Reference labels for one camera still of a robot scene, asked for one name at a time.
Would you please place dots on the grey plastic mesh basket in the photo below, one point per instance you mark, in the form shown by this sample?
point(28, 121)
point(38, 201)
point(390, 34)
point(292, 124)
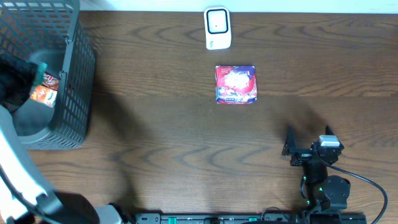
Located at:
point(51, 32)

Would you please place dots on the orange red snack sachet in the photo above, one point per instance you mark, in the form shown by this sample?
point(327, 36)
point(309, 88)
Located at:
point(50, 81)

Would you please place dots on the white barcode scanner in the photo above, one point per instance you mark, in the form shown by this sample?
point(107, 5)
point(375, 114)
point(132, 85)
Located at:
point(217, 28)

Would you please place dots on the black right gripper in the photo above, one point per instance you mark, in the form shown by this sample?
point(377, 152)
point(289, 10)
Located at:
point(290, 145)

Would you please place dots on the red purple snack packet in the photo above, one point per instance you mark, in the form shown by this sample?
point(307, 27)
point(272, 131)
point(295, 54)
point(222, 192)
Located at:
point(235, 85)

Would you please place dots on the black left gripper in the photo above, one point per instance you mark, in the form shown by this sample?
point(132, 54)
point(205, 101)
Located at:
point(20, 83)

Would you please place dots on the teal snack wrapper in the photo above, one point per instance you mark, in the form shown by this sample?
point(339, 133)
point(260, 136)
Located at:
point(39, 75)

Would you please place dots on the small orange carton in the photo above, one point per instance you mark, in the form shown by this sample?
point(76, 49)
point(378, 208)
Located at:
point(44, 95)

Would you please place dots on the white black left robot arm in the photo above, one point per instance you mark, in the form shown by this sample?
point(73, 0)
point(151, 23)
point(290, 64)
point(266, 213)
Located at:
point(25, 193)

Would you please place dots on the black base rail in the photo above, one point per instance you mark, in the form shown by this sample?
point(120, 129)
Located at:
point(273, 217)

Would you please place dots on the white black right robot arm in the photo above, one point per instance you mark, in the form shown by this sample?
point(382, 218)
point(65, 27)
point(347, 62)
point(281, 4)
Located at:
point(327, 192)

